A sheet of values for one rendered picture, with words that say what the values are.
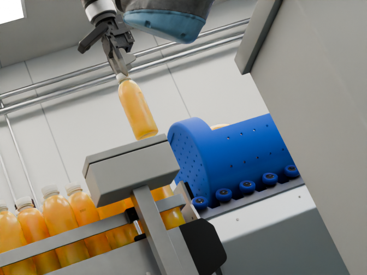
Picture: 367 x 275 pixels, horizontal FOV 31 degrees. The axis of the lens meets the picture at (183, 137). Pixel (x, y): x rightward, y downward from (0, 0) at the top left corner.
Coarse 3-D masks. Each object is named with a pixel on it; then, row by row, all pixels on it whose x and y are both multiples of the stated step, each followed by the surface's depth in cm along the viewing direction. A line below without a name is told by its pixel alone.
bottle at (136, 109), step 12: (120, 84) 197; (132, 84) 195; (120, 96) 195; (132, 96) 194; (132, 108) 193; (144, 108) 193; (132, 120) 193; (144, 120) 192; (144, 132) 191; (156, 132) 194
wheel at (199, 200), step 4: (200, 196) 177; (192, 200) 176; (196, 200) 176; (200, 200) 176; (204, 200) 176; (196, 204) 175; (200, 204) 174; (204, 204) 175; (196, 208) 175; (200, 208) 175; (204, 208) 175
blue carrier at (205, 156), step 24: (192, 120) 188; (264, 120) 188; (192, 144) 182; (216, 144) 180; (240, 144) 182; (264, 144) 185; (192, 168) 186; (216, 168) 179; (240, 168) 182; (264, 168) 185; (192, 192) 192; (240, 192) 185
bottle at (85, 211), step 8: (72, 192) 165; (80, 192) 165; (72, 200) 163; (80, 200) 163; (88, 200) 164; (80, 208) 162; (88, 208) 162; (80, 216) 161; (88, 216) 161; (96, 216) 163; (80, 224) 161; (104, 232) 162; (88, 240) 159; (96, 240) 159; (104, 240) 160; (88, 248) 159; (96, 248) 158; (104, 248) 159
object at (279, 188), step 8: (280, 184) 184; (288, 184) 184; (296, 184) 184; (256, 192) 182; (264, 192) 181; (272, 192) 181; (280, 192) 181; (232, 200) 179; (240, 200) 179; (248, 200) 178; (256, 200) 178; (208, 208) 176; (216, 208) 176; (224, 208) 176; (232, 208) 176; (200, 216) 173; (208, 216) 173
